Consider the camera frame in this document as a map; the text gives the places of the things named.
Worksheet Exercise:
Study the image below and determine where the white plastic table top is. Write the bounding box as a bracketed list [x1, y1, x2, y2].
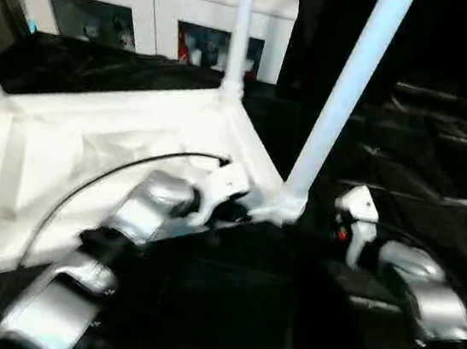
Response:
[0, 57, 320, 321]

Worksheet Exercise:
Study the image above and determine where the black work mat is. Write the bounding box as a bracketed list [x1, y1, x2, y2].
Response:
[0, 25, 467, 349]

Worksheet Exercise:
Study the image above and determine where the grey metal rod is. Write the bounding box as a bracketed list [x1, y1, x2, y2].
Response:
[394, 81, 467, 107]

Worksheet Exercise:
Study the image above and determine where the black backdrop cloth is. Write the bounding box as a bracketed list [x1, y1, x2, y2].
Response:
[277, 0, 467, 112]

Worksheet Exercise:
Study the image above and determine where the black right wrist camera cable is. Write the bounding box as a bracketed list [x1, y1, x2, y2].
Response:
[365, 220, 467, 291]

